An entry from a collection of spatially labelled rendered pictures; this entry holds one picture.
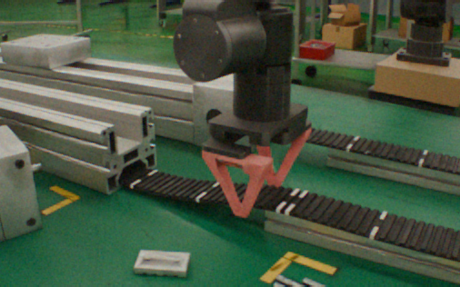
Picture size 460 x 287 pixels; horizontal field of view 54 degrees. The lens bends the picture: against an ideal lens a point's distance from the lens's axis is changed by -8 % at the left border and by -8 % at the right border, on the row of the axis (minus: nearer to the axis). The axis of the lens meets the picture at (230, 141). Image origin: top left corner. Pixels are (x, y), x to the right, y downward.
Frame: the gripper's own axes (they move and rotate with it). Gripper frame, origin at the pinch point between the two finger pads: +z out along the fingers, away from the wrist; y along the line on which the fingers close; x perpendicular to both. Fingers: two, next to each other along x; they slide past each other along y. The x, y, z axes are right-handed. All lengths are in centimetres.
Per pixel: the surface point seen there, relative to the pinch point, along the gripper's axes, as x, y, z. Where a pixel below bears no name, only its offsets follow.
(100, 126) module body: -19.4, 3.6, -5.2
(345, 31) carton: -144, -499, 56
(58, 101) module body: -34.5, -2.4, -4.5
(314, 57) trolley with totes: -107, -302, 50
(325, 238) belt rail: 8.7, 1.7, 2.1
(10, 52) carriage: -63, -14, -8
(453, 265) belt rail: 21.6, 1.8, 1.3
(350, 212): 10.3, -0.5, -0.2
